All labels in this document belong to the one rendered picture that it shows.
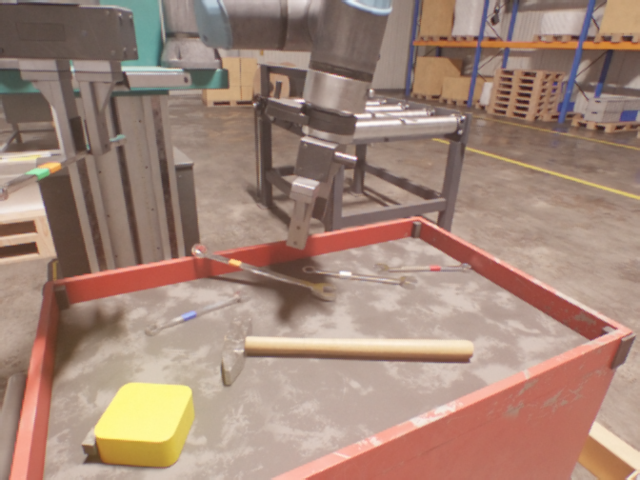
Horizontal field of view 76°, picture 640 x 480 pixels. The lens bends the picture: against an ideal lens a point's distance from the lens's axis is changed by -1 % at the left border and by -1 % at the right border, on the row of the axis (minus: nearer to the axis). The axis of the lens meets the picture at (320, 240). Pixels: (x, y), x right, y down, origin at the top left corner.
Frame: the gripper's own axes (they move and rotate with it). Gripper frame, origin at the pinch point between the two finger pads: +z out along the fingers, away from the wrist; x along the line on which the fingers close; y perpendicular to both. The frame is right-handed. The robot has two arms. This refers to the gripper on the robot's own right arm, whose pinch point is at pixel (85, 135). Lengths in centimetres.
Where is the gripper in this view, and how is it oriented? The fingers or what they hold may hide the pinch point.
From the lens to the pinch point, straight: 56.4
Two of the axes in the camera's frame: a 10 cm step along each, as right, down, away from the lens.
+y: -0.5, -4.2, 9.1
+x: -10.0, -0.1, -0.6
